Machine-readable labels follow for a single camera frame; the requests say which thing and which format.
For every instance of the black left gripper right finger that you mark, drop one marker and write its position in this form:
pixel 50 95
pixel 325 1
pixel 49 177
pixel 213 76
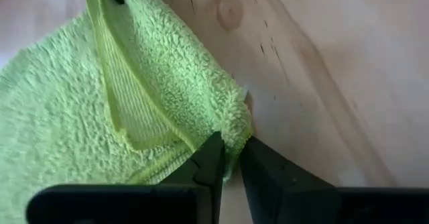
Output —
pixel 268 180

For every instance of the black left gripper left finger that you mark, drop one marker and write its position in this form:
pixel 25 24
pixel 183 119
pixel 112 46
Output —
pixel 207 167

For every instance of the lime yellow microfiber towel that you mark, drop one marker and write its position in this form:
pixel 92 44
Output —
pixel 83 116

